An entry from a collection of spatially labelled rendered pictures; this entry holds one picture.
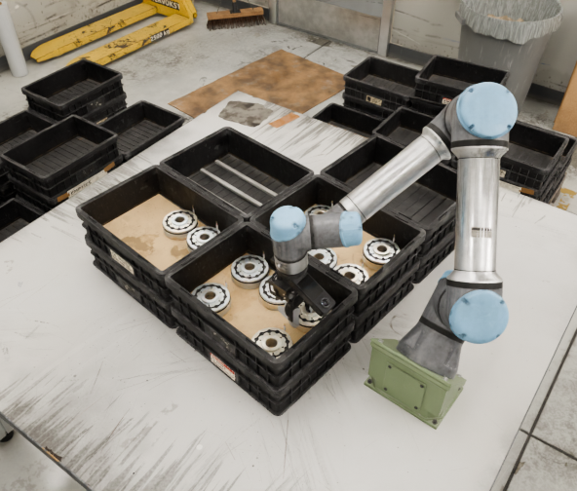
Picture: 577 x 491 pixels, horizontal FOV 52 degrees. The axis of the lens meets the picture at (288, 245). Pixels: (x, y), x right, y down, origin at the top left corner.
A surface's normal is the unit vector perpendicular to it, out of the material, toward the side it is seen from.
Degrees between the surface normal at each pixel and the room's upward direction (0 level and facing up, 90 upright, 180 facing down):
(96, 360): 0
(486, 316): 58
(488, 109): 43
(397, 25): 90
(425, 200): 0
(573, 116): 72
